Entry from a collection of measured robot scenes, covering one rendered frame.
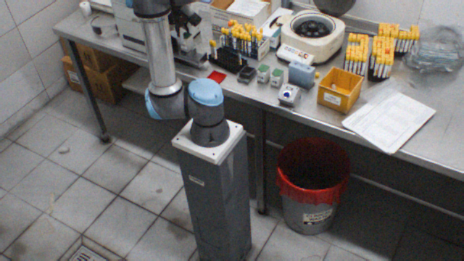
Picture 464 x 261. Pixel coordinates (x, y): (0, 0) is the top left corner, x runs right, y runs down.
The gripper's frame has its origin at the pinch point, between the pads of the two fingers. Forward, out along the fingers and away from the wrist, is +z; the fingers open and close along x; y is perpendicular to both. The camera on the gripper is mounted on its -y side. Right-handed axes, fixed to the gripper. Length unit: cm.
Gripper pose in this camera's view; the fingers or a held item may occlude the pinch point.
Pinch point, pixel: (185, 39)
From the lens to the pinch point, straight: 208.5
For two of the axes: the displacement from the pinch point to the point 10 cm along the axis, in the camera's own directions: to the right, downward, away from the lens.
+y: -8.6, -3.3, 3.9
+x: -5.1, 6.4, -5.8
